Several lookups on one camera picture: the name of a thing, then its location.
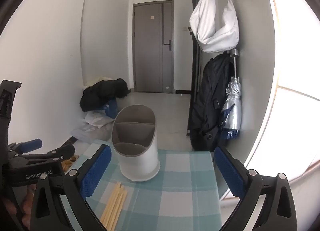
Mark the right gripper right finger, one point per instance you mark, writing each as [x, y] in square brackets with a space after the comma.
[278, 210]

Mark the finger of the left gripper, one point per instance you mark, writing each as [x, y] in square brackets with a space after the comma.
[63, 152]
[25, 147]

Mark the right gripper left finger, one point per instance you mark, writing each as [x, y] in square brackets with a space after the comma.
[48, 212]

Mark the bamboo chopstick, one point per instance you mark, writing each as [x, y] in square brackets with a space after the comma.
[114, 206]
[115, 212]
[119, 207]
[108, 207]

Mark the person's left hand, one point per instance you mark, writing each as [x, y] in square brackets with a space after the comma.
[26, 205]

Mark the grey plastic parcel bag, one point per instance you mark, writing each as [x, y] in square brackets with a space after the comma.
[88, 133]

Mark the white plastic parcel bag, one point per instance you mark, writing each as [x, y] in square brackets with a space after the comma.
[97, 119]

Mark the blue white cardboard box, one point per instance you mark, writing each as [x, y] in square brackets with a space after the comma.
[110, 109]

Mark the black jacket pile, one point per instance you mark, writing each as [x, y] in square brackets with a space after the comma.
[99, 94]

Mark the white grey utensil holder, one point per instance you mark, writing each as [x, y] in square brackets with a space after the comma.
[134, 138]

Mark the cream cloth pile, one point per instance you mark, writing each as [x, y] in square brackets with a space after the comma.
[96, 80]

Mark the teal checkered placemat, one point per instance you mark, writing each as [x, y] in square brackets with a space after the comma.
[182, 196]

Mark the silver blue folded umbrella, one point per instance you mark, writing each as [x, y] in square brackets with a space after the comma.
[231, 114]

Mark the black backpack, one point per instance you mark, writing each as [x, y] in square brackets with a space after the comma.
[209, 102]

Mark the grey entrance door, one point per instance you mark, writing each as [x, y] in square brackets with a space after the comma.
[153, 47]

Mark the white hanging bag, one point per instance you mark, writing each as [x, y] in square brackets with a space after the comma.
[203, 25]

